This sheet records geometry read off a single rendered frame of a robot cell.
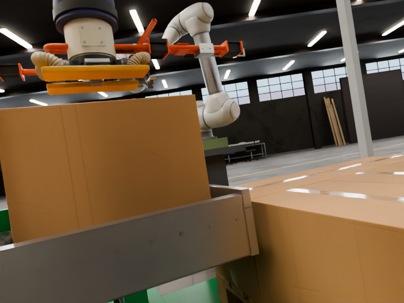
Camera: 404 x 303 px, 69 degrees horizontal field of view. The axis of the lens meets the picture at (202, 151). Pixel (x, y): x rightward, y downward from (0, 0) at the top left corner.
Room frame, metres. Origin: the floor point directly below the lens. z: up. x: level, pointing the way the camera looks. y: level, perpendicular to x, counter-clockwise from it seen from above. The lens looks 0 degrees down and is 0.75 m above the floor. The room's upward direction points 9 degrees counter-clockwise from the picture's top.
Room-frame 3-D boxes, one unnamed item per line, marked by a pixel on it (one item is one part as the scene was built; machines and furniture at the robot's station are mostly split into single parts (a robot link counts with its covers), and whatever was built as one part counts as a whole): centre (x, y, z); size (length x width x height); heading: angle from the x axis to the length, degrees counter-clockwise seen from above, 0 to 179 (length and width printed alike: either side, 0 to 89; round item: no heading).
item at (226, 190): (1.24, 0.02, 0.58); 0.70 x 0.03 x 0.06; 23
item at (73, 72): (1.00, 0.31, 1.08); 0.34 x 0.10 x 0.05; 114
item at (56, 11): (1.09, 0.35, 1.30); 0.23 x 0.23 x 0.04
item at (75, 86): (1.18, 0.39, 1.08); 0.34 x 0.10 x 0.05; 114
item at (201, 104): (2.02, -0.02, 0.98); 0.18 x 0.16 x 0.22; 48
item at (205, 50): (1.28, -0.08, 1.18); 0.07 x 0.07 x 0.04; 24
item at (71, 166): (1.10, 0.34, 0.75); 0.60 x 0.40 x 0.40; 112
